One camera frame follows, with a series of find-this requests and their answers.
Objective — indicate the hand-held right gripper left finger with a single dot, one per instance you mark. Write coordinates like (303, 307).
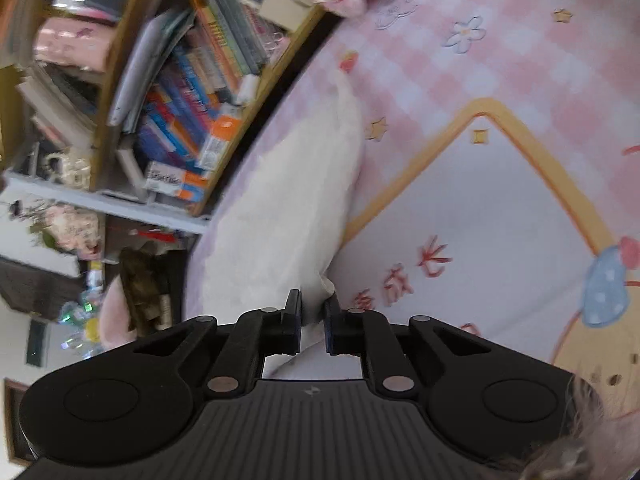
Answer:
(298, 318)

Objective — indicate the pink checked cartoon desk mat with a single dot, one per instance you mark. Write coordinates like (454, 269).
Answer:
(500, 160)

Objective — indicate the orange and white flat box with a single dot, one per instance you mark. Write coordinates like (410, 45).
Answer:
(220, 142)

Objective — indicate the small white packet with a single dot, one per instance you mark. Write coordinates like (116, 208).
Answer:
(248, 89)

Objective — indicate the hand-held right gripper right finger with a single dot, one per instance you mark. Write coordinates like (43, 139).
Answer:
(328, 326)

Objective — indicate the wooden bookshelf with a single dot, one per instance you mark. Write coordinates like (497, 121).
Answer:
(120, 110)

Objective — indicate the row of colourful books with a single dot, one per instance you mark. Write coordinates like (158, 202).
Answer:
(200, 75)

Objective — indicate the beige t-shirt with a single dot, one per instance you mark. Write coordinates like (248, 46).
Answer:
(290, 200)

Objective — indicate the beige pen holder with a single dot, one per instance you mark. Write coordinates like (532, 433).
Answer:
(282, 10)

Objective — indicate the white and orange tall box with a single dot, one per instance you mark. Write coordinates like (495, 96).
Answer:
(175, 182)

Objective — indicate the person's fuzzy right sleeve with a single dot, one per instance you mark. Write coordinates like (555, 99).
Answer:
(585, 445)

